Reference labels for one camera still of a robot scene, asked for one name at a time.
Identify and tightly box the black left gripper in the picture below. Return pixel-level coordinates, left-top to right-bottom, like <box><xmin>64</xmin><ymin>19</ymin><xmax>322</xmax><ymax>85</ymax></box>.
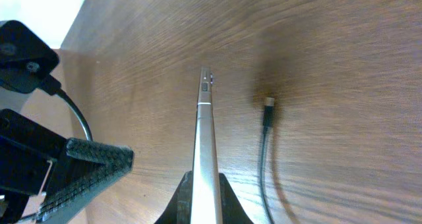
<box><xmin>1</xmin><ymin>109</ymin><xmax>135</xmax><ymax>223</ymax></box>

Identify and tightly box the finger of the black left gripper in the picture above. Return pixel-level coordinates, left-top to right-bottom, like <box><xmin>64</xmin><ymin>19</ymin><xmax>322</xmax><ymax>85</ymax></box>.
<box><xmin>153</xmin><ymin>171</ymin><xmax>255</xmax><ymax>224</ymax></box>

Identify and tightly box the black USB charger cable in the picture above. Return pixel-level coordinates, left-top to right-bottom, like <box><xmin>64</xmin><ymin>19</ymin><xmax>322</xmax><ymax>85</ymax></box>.
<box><xmin>258</xmin><ymin>97</ymin><xmax>276</xmax><ymax>224</ymax></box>

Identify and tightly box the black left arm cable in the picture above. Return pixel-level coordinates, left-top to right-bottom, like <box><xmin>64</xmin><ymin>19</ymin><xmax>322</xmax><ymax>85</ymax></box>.
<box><xmin>55</xmin><ymin>88</ymin><xmax>94</xmax><ymax>142</ymax></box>

